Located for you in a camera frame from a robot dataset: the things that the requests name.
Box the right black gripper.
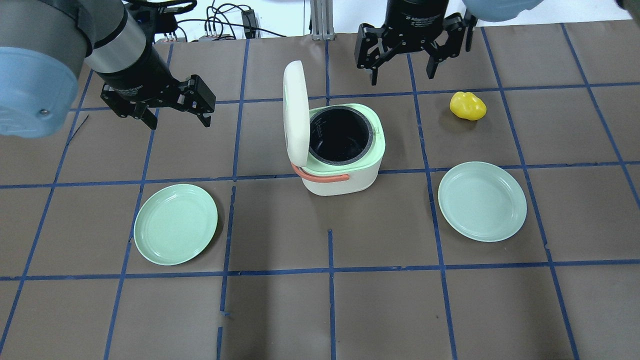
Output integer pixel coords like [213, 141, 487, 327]
[354, 13, 474, 85]

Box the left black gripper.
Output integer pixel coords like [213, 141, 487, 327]
[100, 75, 217, 130]

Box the white rice cooker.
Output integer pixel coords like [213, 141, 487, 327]
[282, 60, 386, 196]

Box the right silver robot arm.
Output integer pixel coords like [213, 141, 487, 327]
[354, 0, 541, 85]

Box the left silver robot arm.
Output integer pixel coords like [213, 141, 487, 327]
[0, 0, 217, 139]

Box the yellow toy bell pepper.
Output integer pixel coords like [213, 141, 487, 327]
[449, 91, 487, 121]

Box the green plate far side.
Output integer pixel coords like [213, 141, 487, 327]
[133, 183, 218, 266]

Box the green plate near pepper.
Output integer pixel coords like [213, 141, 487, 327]
[438, 161, 528, 243]

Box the aluminium frame post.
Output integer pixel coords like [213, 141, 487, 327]
[310, 0, 336, 41]

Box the black wire bundle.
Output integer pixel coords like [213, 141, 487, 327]
[125, 0, 301, 45]

